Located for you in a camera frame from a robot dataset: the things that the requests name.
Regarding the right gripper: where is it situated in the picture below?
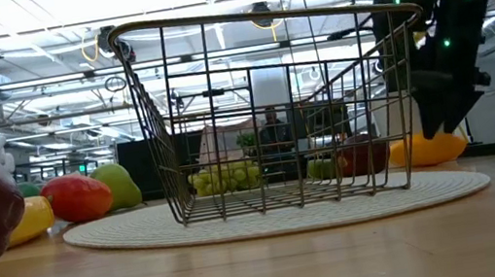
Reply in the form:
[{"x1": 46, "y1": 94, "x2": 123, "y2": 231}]
[{"x1": 398, "y1": 0, "x2": 495, "y2": 141}]

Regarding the yellow-orange mango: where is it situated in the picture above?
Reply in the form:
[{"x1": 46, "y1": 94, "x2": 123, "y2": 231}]
[{"x1": 384, "y1": 126, "x2": 472, "y2": 173}]

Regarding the green pear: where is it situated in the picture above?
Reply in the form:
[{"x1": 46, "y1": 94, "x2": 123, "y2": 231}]
[{"x1": 88, "y1": 159, "x2": 145, "y2": 214}]

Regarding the red-orange mango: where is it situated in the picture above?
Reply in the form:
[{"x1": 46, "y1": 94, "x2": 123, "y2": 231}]
[{"x1": 37, "y1": 168, "x2": 118, "y2": 228}]

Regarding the person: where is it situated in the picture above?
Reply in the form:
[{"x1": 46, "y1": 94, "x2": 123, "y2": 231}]
[{"x1": 254, "y1": 105, "x2": 296, "y2": 158}]

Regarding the white round woven placemat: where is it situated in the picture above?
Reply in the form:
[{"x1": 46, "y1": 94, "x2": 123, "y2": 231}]
[{"x1": 60, "y1": 154, "x2": 495, "y2": 268}]

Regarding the green background plant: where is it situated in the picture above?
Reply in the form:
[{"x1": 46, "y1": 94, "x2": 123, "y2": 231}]
[{"x1": 234, "y1": 130, "x2": 261, "y2": 160}]

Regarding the green grape bunch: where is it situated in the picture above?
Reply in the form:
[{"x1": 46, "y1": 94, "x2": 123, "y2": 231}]
[{"x1": 186, "y1": 156, "x2": 265, "y2": 200}]

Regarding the black partition panel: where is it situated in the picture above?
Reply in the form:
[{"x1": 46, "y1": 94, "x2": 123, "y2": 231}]
[{"x1": 114, "y1": 134, "x2": 179, "y2": 205}]

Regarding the green lime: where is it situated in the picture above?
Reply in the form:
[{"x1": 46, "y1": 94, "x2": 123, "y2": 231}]
[{"x1": 16, "y1": 179, "x2": 44, "y2": 200}]

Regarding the yellow banana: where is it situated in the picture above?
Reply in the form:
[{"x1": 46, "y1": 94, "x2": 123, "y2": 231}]
[{"x1": 0, "y1": 192, "x2": 59, "y2": 249}]

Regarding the black ceiling cable reel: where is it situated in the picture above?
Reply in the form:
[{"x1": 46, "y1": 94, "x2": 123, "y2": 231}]
[
  {"x1": 249, "y1": 0, "x2": 276, "y2": 29},
  {"x1": 94, "y1": 21, "x2": 138, "y2": 68}
]

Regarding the gold wire basket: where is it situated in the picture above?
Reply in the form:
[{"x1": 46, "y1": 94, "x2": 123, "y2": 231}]
[{"x1": 105, "y1": 0, "x2": 450, "y2": 234}]

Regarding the black hanging cable loop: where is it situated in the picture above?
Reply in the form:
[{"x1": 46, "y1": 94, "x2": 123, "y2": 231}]
[{"x1": 103, "y1": 73, "x2": 128, "y2": 94}]

